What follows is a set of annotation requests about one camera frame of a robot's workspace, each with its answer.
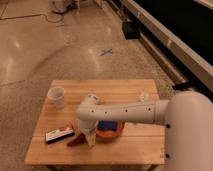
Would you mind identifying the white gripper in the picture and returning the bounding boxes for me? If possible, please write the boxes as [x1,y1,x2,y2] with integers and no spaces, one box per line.
[78,120,98,148]

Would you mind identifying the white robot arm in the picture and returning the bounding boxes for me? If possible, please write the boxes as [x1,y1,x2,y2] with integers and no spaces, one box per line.
[76,91,213,171]

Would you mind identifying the orange bowl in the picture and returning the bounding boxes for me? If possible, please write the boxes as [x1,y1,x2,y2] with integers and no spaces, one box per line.
[96,121,125,139]

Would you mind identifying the blue sponge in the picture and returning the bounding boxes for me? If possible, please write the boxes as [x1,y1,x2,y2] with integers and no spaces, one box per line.
[98,121,117,130]

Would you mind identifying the black white box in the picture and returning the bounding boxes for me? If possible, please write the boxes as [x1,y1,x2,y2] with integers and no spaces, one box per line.
[45,125,75,144]

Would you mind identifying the wooden table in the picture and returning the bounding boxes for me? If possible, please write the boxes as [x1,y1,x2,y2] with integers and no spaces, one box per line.
[25,79,164,166]

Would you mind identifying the small white bottle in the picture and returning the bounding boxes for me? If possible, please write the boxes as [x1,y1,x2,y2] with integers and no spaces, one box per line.
[139,91,149,101]

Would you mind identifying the blue tape cross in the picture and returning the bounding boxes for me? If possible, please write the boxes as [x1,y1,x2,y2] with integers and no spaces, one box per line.
[100,48,113,56]

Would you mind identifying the black box on floor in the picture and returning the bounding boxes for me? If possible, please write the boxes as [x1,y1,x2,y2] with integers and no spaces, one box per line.
[122,22,140,39]

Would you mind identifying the long metal rail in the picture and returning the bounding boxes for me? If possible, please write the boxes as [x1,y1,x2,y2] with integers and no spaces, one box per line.
[118,0,213,92]

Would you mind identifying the white base with cables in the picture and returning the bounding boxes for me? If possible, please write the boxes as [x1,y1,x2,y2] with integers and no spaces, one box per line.
[49,0,79,14]

